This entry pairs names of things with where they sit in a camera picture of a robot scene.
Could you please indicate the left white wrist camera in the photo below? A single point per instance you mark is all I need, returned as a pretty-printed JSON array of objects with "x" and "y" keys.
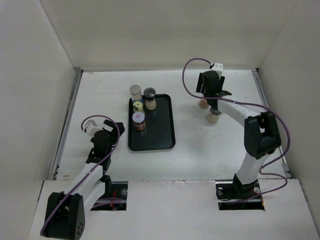
[{"x": 91, "y": 127}]

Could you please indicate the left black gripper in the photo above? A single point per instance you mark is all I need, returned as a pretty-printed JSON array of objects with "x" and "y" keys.
[{"x": 114, "y": 135}]

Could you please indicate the blue label silver cap bottle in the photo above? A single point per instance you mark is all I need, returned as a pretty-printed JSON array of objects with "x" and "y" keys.
[{"x": 136, "y": 93}]

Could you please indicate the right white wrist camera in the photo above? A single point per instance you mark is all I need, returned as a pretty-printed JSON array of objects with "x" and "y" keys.
[{"x": 218, "y": 68}]

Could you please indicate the pink cap spice bottle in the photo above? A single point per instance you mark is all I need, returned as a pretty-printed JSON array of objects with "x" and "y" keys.
[{"x": 203, "y": 104}]

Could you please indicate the clear dome cap spice bottle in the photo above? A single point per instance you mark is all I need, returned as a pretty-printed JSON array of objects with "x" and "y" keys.
[{"x": 150, "y": 98}]

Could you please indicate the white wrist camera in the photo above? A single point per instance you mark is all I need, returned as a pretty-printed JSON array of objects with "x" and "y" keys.
[
  {"x": 218, "y": 68},
  {"x": 91, "y": 127}
]

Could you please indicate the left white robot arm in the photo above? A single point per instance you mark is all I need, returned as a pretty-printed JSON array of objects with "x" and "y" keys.
[{"x": 65, "y": 216}]

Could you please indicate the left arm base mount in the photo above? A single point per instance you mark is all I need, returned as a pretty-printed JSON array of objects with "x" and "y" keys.
[{"x": 114, "y": 199}]

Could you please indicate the black knob cap bottle front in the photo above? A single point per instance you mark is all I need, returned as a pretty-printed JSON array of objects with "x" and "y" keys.
[{"x": 213, "y": 116}]

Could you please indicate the black rectangular plastic tray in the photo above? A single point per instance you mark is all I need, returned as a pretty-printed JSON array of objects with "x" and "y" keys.
[{"x": 159, "y": 133}]

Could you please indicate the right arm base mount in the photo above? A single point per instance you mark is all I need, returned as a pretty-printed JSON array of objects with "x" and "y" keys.
[{"x": 232, "y": 196}]

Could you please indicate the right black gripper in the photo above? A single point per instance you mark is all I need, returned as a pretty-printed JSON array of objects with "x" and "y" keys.
[{"x": 200, "y": 83}]

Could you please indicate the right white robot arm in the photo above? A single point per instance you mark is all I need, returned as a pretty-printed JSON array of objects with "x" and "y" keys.
[{"x": 261, "y": 135}]

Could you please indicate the yellow cap sauce bottle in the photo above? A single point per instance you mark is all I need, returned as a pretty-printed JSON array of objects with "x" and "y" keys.
[{"x": 138, "y": 106}]

